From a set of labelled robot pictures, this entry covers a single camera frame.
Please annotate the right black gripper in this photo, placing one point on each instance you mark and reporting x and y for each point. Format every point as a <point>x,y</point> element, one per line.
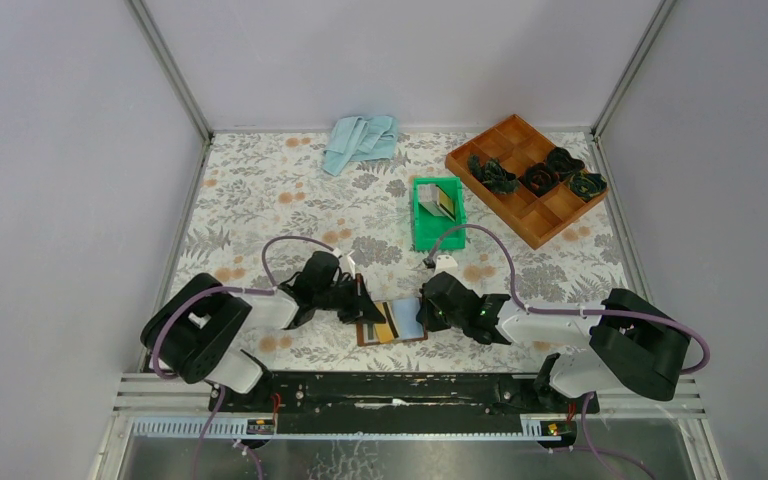
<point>426,318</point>

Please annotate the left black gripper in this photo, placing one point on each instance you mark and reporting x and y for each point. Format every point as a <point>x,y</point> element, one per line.
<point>361,308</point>

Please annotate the brown leather card holder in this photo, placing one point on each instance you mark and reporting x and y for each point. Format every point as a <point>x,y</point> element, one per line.
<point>400,326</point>

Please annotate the gold striped credit card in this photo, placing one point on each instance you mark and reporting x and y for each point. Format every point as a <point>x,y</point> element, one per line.
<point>386,314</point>

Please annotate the silver credit card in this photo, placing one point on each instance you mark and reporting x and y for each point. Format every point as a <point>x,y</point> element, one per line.
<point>434,200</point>

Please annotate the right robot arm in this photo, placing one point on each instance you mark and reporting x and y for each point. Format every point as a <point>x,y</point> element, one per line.
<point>622,342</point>

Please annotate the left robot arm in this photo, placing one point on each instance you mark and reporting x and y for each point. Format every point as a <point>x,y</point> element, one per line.
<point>191,337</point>

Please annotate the floral table mat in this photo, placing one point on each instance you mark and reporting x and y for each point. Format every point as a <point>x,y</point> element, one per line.
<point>265,204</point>

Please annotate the green plastic basket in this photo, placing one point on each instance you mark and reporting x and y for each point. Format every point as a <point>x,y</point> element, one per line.
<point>426,227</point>

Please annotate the orange compartment tray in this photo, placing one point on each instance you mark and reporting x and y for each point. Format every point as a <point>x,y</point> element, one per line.
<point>517,145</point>

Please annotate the dark rolled sock left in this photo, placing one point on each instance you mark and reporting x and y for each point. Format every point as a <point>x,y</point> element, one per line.
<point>493,176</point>

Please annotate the dark rolled sock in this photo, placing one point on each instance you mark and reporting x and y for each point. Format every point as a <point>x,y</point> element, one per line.
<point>560,161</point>
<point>493,176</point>
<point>538,179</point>
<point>586,185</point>

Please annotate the light blue cloth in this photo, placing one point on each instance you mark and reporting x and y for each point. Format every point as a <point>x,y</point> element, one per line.
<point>360,139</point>

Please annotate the dark rolled sock middle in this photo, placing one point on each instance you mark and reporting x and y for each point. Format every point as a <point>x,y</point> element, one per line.
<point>538,179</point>

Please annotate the dark rolled sock top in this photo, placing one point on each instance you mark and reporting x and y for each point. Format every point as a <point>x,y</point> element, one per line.
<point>560,161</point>

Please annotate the dark rolled sock right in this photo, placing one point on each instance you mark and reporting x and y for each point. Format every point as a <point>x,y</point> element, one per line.
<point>586,185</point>

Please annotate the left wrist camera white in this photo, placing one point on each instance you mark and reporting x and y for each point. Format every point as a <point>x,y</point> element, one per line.
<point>347,263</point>

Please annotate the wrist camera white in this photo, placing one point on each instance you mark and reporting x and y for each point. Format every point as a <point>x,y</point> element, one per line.
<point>347,263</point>
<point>441,262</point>

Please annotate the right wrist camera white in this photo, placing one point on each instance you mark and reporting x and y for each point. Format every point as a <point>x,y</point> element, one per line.
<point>441,262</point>

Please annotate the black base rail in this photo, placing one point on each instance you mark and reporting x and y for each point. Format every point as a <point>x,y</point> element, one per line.
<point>346,403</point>

